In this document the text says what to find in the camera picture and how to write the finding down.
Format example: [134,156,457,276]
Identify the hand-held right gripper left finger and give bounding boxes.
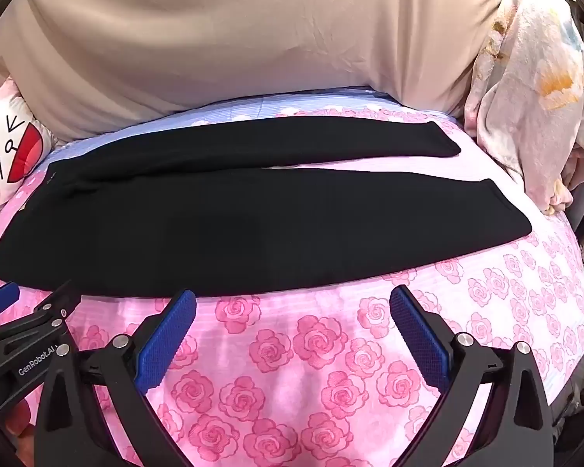
[34,289,198,467]

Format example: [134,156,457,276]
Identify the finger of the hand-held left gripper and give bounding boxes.
[32,279,83,324]
[0,282,21,322]

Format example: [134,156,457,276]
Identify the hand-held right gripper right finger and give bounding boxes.
[389,284,556,467]

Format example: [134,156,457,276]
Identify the black pants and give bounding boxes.
[0,116,533,298]

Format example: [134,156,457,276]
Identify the pink rose print bedsheet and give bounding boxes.
[0,85,584,467]

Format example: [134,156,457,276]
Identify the red object at edge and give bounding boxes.
[0,80,54,205]

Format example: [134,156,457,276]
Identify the pale floral blanket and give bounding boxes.
[462,0,584,215]

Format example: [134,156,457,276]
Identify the beige cloth backdrop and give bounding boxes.
[0,0,517,142]

